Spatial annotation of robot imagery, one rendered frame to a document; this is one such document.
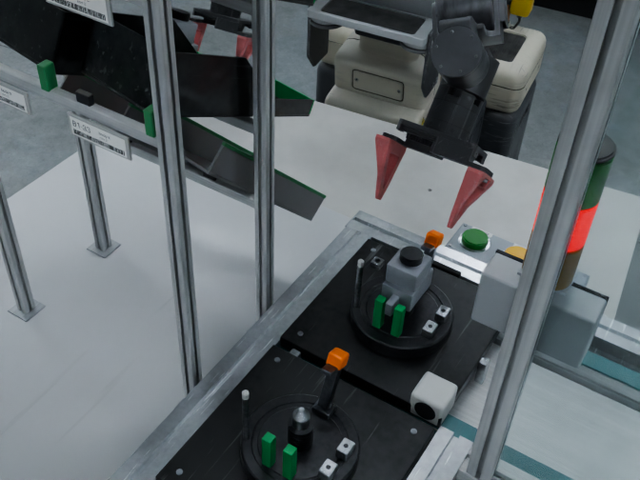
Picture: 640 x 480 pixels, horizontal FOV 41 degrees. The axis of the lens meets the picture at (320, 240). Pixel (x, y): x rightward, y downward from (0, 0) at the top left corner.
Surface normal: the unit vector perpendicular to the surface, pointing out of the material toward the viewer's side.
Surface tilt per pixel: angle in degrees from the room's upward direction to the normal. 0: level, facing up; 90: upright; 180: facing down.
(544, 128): 1
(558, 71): 1
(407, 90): 98
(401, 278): 90
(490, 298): 90
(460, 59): 48
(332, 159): 0
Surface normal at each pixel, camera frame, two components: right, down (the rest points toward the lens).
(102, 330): 0.04, -0.74
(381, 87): -0.43, 0.69
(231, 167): 0.74, 0.47
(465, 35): -0.32, -0.06
